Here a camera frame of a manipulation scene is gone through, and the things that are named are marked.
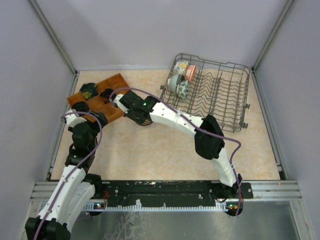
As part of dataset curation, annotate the wooden compartment tray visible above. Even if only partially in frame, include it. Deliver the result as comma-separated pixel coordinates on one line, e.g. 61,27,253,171
67,73,129,123

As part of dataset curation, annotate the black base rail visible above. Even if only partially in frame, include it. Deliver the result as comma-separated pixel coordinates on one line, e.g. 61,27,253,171
84,180,254,217

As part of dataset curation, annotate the green leaf bowl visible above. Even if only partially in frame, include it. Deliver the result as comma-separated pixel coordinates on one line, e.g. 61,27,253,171
177,80,190,100

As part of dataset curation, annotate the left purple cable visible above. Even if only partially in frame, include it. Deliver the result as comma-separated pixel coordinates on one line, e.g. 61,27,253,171
32,111,103,240

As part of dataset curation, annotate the purple cable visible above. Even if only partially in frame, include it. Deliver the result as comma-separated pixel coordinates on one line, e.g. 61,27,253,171
109,87,245,217
32,111,103,240

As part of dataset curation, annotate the orange patterned bowl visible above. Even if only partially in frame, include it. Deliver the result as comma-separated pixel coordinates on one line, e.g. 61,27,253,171
184,65,197,82

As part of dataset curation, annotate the grey wire dish rack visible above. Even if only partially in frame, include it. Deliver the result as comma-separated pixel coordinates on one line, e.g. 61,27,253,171
160,53,250,133

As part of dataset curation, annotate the yellow blue patterned bowl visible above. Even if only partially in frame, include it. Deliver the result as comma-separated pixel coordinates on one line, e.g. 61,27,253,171
173,60,189,76

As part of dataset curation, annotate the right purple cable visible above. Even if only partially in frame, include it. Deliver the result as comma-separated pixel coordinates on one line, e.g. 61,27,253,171
109,87,245,217

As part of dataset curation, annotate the aluminium frame rail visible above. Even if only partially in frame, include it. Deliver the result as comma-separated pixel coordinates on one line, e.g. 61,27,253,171
250,180,302,202

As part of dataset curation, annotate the pale green bowl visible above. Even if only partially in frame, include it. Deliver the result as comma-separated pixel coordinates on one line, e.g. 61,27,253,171
167,74,182,93

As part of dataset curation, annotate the blue flower rolled cloth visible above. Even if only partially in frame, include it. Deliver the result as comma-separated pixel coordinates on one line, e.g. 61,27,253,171
71,101,90,112

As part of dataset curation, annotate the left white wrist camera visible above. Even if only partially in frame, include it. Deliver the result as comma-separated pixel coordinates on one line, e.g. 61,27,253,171
61,109,87,128

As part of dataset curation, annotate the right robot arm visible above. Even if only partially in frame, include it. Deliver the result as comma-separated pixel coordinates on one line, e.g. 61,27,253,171
114,90,242,198

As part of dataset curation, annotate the blue dotted bowl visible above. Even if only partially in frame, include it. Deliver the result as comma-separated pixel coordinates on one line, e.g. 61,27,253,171
130,112,152,124

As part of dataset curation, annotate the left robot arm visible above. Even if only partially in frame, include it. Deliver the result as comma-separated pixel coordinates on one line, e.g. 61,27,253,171
25,109,108,240

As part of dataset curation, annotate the orange flower rolled cloth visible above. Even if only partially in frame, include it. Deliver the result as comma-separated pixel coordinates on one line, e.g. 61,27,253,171
100,88,114,100

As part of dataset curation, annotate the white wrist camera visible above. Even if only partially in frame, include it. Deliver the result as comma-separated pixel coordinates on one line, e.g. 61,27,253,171
61,109,87,128
109,94,126,111

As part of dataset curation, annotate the yellow flower dark cloth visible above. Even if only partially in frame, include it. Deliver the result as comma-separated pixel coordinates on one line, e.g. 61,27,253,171
79,82,99,101

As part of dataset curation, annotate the blue white floral bowl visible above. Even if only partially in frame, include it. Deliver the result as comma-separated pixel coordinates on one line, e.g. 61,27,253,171
138,121,153,127

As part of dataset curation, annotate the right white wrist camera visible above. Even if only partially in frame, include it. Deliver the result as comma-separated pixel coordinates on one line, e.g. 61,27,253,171
109,94,126,111

